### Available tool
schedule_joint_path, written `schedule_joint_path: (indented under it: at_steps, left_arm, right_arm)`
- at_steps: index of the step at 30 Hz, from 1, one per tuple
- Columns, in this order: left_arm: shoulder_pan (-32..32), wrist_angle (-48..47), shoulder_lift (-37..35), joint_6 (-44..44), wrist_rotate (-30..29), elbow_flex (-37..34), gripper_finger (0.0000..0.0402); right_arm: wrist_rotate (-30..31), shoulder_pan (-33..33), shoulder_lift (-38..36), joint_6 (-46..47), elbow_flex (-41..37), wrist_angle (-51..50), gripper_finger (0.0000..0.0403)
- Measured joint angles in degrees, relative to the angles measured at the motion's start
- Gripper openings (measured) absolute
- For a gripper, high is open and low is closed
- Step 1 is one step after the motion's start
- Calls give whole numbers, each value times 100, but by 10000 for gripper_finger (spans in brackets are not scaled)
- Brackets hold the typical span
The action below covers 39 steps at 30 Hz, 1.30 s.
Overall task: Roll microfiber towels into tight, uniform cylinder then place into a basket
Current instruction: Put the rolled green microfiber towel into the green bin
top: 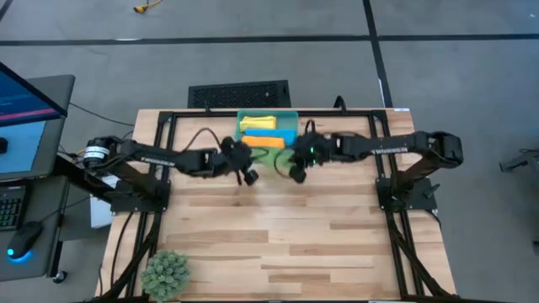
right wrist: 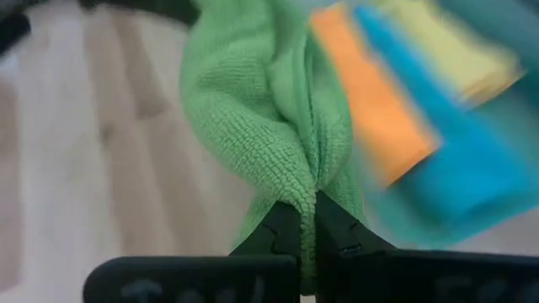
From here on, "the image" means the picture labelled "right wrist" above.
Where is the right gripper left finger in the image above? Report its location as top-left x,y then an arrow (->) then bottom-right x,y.
229,200 -> 302,258

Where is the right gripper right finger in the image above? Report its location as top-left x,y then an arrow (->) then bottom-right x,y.
314,191 -> 397,258

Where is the green microfiber towel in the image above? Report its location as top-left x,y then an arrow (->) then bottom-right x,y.
179,0 -> 367,295

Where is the orange microfiber towel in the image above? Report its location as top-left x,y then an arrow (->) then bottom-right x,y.
309,3 -> 441,186

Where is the yellow microfiber towel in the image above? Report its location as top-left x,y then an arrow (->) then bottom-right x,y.
374,0 -> 526,104

